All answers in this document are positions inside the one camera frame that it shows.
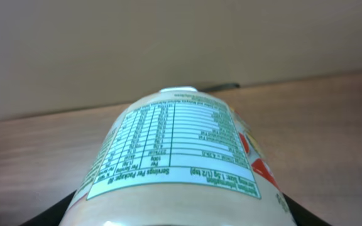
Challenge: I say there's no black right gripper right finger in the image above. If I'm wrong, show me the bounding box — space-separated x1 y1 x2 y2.
283 194 331 226

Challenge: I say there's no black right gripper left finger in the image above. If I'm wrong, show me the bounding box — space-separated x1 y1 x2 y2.
20 191 75 226

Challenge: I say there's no green lid jar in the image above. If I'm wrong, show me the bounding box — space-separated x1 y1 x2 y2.
60 87 295 225

